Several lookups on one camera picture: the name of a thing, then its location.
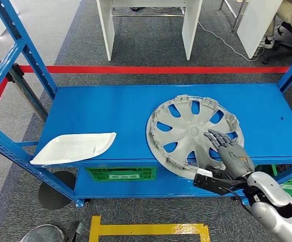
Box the white cable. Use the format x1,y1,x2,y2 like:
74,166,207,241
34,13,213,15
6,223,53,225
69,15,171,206
198,20,265,63

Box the barrier stanchion dark base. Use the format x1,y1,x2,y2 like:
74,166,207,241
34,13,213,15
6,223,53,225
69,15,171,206
0,62,76,210

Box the chrome desk frame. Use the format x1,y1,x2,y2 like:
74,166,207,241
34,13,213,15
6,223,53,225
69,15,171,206
219,0,249,32

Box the white desk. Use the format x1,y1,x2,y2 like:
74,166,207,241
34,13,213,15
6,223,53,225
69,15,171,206
96,0,203,62
236,0,283,59

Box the blue metal shelf rack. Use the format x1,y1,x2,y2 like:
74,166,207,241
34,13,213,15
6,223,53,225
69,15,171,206
0,0,292,208

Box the white plastic trim part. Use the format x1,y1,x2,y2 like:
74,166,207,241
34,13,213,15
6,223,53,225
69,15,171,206
30,132,117,166

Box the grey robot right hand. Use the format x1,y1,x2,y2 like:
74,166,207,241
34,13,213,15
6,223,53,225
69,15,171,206
203,129,255,181

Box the grey plastic hubcap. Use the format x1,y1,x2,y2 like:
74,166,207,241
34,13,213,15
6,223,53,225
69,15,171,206
146,95,245,181

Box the person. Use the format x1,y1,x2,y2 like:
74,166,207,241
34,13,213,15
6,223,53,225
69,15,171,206
259,0,292,50

